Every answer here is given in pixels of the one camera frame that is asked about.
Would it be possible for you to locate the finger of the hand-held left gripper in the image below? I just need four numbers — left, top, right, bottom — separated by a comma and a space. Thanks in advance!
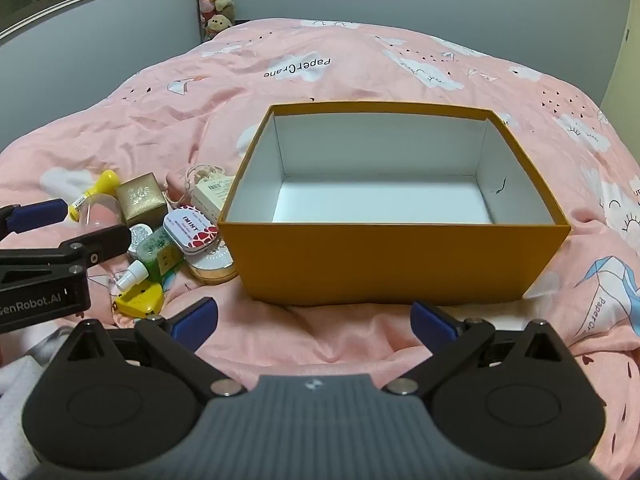
0, 198, 69, 242
0, 224, 133, 287

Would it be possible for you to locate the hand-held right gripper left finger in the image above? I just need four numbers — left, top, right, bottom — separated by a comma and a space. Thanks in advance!
65, 296, 247, 402

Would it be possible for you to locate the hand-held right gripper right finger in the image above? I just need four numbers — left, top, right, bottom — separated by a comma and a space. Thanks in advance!
387, 300, 576, 402

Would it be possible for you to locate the clear pink cup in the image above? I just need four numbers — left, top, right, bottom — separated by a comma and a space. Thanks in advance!
77, 195, 124, 239

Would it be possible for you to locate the small silver jar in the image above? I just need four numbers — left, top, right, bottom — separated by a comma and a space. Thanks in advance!
127, 223, 154, 257

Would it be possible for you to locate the green bottle with white cap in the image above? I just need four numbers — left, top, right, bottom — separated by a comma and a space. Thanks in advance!
114, 227, 185, 292

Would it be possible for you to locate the round white gold compact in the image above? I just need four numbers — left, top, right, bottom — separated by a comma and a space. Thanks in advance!
184, 240, 239, 286

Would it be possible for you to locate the yellow tape measure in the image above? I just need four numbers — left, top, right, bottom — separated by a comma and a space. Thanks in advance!
114, 282, 165, 319

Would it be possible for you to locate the gold cube box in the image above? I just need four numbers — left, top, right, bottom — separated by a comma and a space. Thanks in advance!
116, 172, 169, 228

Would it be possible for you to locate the yellow plastic bottle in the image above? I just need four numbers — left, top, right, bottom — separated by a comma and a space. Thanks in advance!
68, 170, 119, 222

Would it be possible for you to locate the orange cardboard box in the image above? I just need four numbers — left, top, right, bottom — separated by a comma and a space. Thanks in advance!
216, 101, 572, 307

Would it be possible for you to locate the white tin with red flowers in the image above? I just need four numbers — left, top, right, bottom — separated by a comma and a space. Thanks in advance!
162, 205, 221, 254

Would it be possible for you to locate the pink bottle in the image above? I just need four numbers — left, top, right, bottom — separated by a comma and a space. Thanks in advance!
165, 167, 201, 209

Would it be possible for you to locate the cream box with barcode label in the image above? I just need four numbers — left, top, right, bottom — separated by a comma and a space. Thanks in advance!
192, 172, 239, 221

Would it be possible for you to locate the white cloth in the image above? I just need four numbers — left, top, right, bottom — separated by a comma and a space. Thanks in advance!
0, 325, 76, 467

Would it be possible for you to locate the pink printed bedsheet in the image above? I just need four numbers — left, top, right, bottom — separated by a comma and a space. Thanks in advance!
0, 18, 640, 480

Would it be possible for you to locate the stack of plush toys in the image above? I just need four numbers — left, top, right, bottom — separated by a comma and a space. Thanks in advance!
195, 0, 237, 42

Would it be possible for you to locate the cream door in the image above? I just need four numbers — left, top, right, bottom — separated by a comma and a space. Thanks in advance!
600, 0, 640, 128

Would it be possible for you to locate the white cord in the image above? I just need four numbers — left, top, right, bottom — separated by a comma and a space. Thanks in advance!
182, 162, 227, 187

